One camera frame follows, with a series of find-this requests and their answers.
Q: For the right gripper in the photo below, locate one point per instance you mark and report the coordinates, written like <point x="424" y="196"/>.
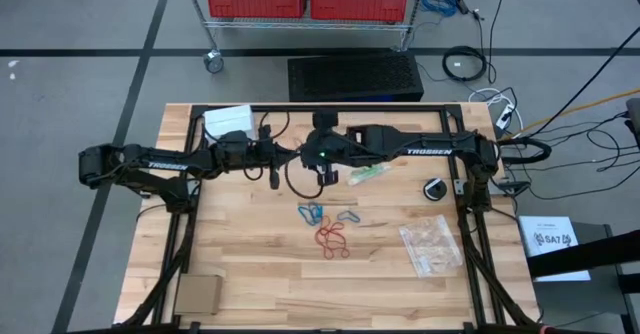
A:
<point x="335" y="149"/>

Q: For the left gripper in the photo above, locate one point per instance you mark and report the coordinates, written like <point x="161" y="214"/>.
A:
<point x="260" y="156"/>

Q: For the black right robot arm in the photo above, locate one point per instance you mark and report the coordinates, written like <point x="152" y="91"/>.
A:
<point x="430" y="151"/>

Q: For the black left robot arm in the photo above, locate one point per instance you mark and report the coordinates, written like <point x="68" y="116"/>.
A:
<point x="125" y="156"/>

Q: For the white cardboard box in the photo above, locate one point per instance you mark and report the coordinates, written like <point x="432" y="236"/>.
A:
<point x="227" y="121"/>

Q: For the black perforated metal case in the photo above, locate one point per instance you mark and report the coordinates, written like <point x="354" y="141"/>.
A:
<point x="350" y="76"/>

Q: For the round white black spool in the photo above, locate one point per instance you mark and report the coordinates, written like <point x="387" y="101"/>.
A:
<point x="435" y="189"/>

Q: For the clear bag with tan contents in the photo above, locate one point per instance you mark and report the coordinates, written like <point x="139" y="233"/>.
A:
<point x="430" y="246"/>

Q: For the brown cardboard box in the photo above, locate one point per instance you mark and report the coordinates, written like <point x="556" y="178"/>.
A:
<point x="197" y="294"/>

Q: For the white power strip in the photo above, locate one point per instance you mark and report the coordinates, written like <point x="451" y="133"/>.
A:
<point x="505" y="116"/>

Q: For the white printed booklet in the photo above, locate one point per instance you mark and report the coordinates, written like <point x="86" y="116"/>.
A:
<point x="550" y="259"/>

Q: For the black bar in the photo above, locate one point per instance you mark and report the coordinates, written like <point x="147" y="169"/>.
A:
<point x="590" y="254"/>

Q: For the grey side table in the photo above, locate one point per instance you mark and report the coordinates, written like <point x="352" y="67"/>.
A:
<point x="575" y="304"/>

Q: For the grey black device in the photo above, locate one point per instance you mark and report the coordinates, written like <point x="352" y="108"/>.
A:
<point x="634" y="119"/>

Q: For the black metal table frame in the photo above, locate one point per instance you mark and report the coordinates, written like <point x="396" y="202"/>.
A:
<point x="390" y="108"/>

